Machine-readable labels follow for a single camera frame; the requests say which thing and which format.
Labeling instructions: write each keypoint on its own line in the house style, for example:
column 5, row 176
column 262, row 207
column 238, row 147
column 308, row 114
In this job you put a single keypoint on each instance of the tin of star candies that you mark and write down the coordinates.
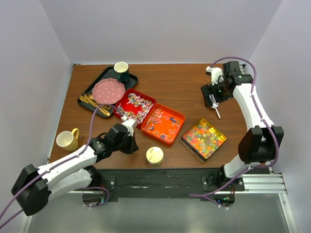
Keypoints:
column 203, row 139

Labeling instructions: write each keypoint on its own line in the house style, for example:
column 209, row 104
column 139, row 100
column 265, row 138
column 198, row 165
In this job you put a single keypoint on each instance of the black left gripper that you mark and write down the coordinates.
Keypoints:
column 132, row 147

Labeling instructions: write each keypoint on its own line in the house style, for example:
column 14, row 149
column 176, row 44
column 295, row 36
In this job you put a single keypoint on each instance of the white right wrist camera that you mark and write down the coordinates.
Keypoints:
column 214, row 73

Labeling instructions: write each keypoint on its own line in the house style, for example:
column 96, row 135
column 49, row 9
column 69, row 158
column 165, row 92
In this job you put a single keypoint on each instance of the black serving tray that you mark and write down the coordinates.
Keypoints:
column 107, row 73

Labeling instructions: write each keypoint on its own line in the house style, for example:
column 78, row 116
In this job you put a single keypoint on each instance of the gold jar lid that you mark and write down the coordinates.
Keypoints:
column 154, row 151

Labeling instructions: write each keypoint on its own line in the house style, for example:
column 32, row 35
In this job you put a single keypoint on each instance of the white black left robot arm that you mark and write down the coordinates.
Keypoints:
column 35, row 187

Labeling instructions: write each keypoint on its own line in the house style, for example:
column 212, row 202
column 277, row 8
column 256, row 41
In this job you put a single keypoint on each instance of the clear glass jar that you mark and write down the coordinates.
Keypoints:
column 155, row 160

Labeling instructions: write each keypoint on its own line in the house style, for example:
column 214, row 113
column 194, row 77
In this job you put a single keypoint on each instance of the gold cutlery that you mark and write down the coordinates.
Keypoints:
column 88, row 100

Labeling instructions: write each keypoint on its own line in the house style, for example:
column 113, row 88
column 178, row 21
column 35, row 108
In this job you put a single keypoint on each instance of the yellow mug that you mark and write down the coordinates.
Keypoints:
column 68, row 140

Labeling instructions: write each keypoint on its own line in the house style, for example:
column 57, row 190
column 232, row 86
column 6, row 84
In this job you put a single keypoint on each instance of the silver metal scoop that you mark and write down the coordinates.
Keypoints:
column 216, row 109

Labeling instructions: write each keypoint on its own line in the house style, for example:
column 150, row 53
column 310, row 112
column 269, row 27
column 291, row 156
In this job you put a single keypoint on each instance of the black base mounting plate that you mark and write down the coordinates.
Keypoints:
column 96, row 196

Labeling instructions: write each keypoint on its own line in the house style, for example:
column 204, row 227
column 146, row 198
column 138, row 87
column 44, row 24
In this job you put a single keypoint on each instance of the dark green mug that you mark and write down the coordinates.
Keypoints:
column 122, row 71

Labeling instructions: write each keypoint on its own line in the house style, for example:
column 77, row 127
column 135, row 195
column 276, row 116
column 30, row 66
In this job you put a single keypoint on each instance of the pink polka dot plate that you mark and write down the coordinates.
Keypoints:
column 108, row 91

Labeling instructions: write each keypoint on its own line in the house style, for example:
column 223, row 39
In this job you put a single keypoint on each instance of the orange box of candies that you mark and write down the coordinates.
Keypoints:
column 163, row 124

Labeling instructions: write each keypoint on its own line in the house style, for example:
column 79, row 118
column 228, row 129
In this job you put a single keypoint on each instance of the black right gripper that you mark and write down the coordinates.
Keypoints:
column 206, row 91

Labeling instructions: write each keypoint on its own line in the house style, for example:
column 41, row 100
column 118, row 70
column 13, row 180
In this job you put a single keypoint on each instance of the red box of swirl candies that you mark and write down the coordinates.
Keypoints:
column 134, row 105

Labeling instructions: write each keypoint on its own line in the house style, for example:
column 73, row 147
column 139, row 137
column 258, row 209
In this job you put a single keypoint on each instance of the aluminium frame rail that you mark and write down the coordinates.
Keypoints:
column 257, row 183

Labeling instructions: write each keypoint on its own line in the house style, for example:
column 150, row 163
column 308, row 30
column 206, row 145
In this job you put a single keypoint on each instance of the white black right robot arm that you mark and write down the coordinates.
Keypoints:
column 260, row 145

